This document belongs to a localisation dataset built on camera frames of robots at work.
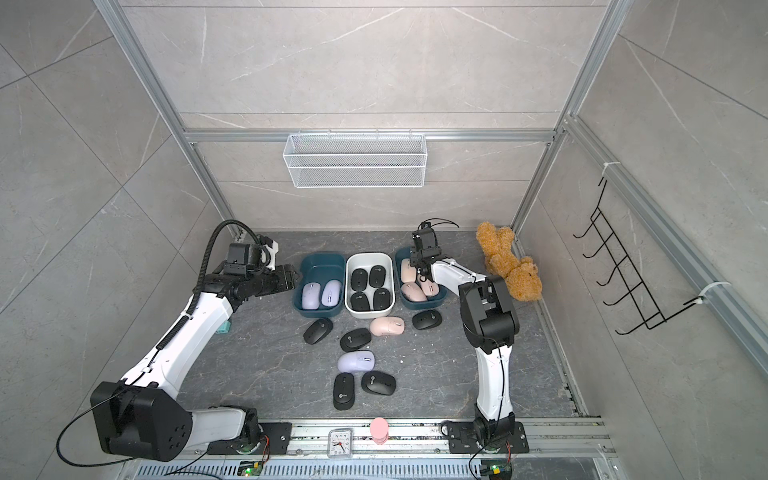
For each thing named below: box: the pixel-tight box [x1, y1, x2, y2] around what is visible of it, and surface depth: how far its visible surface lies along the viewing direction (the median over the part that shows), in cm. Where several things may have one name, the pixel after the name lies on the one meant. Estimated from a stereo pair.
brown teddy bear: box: [476, 222, 543, 302], surface depth 103 cm
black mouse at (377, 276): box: [369, 265, 386, 288], surface depth 106 cm
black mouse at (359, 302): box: [350, 291, 370, 311], surface depth 99 cm
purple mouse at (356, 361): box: [337, 350, 376, 373], surface depth 86 cm
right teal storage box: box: [395, 247, 448, 310], surface depth 100 cm
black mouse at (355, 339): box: [340, 328, 371, 352], surface depth 91 cm
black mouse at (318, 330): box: [303, 318, 333, 345], surface depth 92 cm
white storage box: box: [344, 251, 396, 319], surface depth 106 cm
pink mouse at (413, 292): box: [401, 283, 428, 301], surface depth 100 cm
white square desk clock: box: [327, 428, 354, 459], surface depth 73 cm
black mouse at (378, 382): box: [361, 370, 397, 396], surface depth 83 cm
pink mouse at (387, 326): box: [369, 316, 405, 336], surface depth 93 cm
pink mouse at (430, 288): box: [418, 277, 440, 297], surface depth 102 cm
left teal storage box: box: [292, 252, 346, 318], surface depth 104 cm
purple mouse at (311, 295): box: [302, 282, 321, 310], surface depth 100 cm
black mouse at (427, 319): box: [412, 309, 443, 330], surface depth 95 cm
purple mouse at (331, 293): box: [321, 279, 342, 307], surface depth 100 cm
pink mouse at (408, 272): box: [401, 258, 417, 283], surface depth 106 cm
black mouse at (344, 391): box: [333, 372, 355, 411], surface depth 81 cm
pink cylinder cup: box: [370, 417, 389, 445], surface depth 69 cm
